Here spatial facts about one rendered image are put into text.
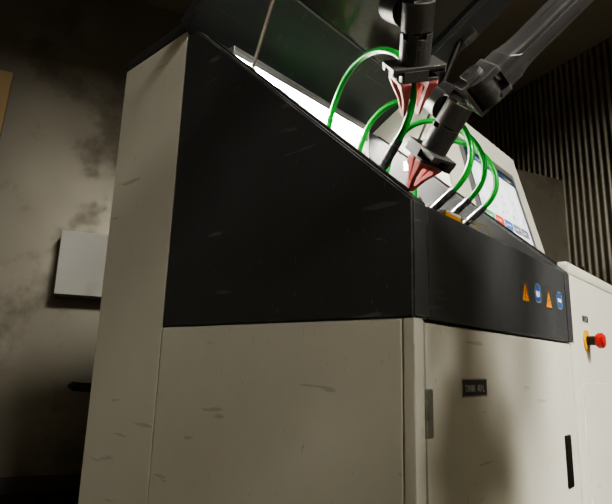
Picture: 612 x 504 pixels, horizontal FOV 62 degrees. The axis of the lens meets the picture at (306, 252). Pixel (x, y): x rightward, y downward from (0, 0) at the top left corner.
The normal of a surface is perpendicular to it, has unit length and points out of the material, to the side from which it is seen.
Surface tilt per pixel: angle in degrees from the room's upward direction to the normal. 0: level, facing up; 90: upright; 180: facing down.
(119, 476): 90
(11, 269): 90
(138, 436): 90
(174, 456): 90
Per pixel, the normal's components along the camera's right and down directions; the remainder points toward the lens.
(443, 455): 0.74, -0.12
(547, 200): 0.43, -0.18
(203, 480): -0.67, -0.18
